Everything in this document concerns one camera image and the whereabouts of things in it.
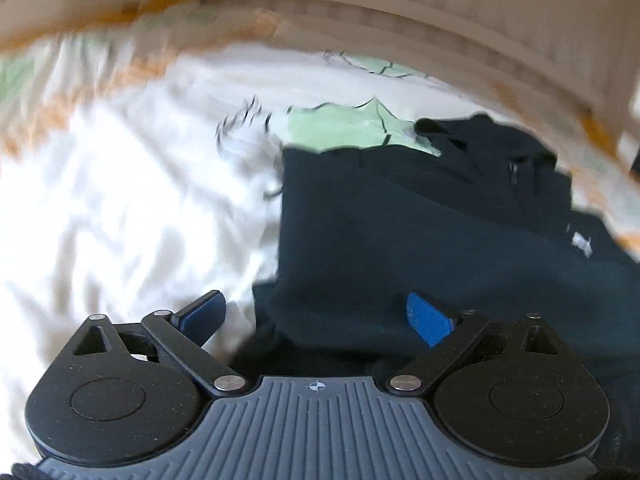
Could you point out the dark navy garment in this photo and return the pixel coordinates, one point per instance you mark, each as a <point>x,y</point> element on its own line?
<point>380,230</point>

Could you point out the leaf printed bed sheet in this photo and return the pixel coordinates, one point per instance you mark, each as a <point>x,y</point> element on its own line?
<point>100,185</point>

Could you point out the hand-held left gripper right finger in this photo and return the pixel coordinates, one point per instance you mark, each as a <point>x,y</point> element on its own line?
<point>425,320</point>

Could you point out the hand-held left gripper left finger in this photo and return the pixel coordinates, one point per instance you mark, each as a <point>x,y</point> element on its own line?
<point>202,311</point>

